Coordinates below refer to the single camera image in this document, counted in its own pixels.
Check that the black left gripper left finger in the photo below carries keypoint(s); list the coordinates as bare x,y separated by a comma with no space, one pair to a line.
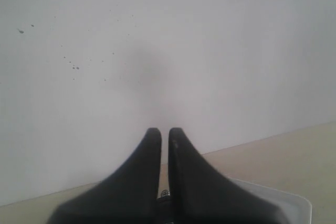
127,196

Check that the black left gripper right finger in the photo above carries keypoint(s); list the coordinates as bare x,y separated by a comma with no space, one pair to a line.
200,194

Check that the chrome dumbbell bar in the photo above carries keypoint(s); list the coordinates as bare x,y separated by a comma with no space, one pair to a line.
165,193

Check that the white plastic tray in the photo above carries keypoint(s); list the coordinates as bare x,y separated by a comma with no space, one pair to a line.
297,209

